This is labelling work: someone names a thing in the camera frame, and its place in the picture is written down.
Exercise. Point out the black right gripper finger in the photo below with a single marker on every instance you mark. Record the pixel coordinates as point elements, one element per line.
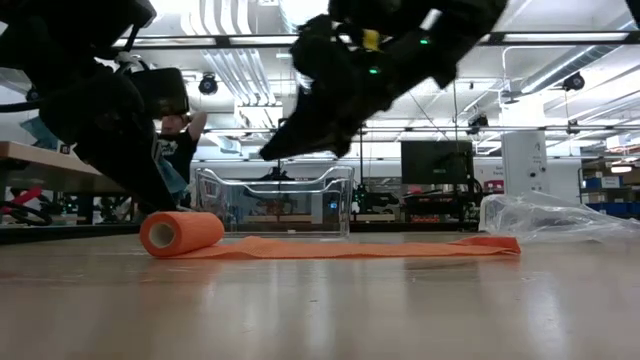
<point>342,140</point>
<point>300,135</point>

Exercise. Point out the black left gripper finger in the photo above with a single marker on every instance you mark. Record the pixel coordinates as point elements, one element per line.
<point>140,175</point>

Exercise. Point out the orange elastic bandage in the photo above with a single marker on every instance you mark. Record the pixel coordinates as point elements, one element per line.
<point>182,232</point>

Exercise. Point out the clear plastic zip bag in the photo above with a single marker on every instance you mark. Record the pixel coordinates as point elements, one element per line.
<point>540,220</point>

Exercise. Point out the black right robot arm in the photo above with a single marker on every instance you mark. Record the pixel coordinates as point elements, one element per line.
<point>450,35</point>

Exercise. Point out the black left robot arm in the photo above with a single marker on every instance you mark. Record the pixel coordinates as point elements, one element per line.
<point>60,30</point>

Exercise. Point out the small yellow tag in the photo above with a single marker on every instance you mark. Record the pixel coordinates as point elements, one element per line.
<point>371,40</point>

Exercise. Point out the person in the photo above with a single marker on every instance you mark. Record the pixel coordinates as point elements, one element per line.
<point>177,150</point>

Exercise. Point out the white box with label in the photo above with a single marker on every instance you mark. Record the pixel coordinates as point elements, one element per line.
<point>65,149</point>

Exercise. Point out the clear plastic bin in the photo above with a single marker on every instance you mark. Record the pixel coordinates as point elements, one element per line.
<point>280,205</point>

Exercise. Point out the black monitor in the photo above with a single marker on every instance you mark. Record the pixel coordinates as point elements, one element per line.
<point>435,160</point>

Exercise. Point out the white pillar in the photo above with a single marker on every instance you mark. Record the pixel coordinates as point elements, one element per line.
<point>525,160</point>

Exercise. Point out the shelf with blue bins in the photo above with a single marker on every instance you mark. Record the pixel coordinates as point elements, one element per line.
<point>607,207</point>

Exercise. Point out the wooden workbench with metal frame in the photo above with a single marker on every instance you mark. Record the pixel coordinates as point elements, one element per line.
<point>30,162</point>

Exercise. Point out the black ceiling camera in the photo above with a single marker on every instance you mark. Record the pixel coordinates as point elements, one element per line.
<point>574,82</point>
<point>479,124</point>
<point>208,85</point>

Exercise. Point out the black table frame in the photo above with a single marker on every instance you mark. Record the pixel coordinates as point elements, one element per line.
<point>50,233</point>

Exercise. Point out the silver ceiling duct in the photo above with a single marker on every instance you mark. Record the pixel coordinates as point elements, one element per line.
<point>565,67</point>

